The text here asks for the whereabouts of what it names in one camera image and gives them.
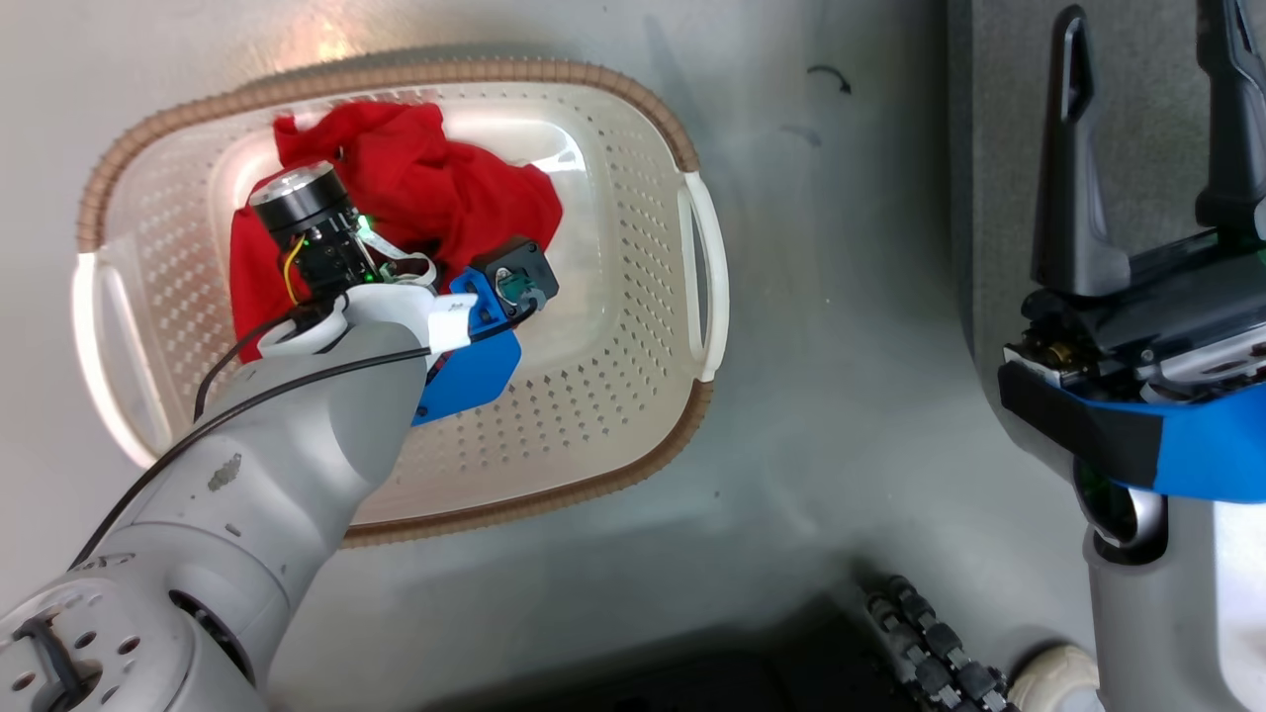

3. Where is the white round base part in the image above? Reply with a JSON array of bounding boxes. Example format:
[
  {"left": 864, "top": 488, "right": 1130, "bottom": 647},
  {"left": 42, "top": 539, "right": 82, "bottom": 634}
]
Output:
[{"left": 1006, "top": 643, "right": 1102, "bottom": 712}]

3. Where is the black roller wheel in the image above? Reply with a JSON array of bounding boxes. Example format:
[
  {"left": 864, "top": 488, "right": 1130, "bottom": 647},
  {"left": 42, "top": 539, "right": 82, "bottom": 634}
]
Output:
[{"left": 857, "top": 574, "right": 1016, "bottom": 712}]

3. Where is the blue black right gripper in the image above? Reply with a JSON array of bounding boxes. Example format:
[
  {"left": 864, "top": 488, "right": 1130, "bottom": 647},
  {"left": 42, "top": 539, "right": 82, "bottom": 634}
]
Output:
[{"left": 997, "top": 0, "right": 1266, "bottom": 502}]

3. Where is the red garment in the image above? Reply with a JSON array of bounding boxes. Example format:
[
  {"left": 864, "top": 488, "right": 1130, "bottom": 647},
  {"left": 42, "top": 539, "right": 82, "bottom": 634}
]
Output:
[{"left": 228, "top": 100, "right": 566, "bottom": 363}]

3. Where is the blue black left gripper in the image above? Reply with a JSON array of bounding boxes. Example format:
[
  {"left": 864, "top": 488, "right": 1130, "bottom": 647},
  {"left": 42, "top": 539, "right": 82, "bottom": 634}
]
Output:
[{"left": 247, "top": 165, "right": 524, "bottom": 428}]

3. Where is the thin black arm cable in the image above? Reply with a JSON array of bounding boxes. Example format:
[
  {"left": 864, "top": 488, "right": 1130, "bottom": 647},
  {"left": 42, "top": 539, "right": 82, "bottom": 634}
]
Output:
[{"left": 67, "top": 295, "right": 543, "bottom": 573}]

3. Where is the grey fabric sofa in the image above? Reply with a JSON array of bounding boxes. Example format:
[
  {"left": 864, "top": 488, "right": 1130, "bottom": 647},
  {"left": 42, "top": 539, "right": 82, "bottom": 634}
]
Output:
[{"left": 947, "top": 0, "right": 1266, "bottom": 382}]

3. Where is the white perforated laundry basket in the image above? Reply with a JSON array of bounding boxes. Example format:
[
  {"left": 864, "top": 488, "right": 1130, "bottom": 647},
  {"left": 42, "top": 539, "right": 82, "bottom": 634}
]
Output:
[{"left": 71, "top": 55, "right": 732, "bottom": 547}]

